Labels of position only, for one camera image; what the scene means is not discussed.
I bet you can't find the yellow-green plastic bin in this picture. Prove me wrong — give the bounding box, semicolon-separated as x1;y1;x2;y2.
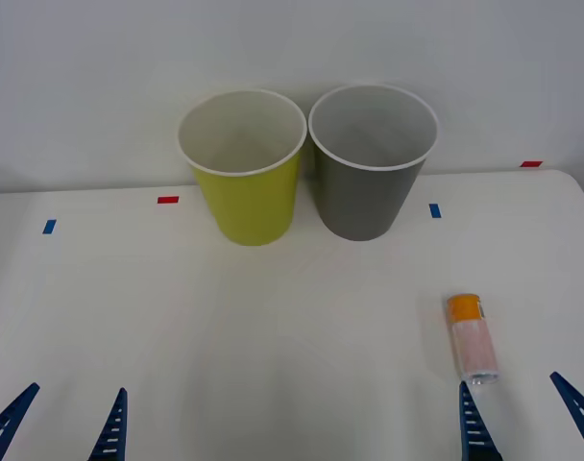
177;88;308;248

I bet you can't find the clear bottle with orange cap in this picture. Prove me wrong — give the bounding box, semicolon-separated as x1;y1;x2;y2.
446;292;501;386

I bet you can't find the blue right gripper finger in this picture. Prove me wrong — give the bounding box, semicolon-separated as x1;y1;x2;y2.
458;379;503;461
548;371;584;461

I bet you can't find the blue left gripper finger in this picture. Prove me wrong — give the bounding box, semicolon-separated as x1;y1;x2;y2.
0;381;41;461
86;387;129;461

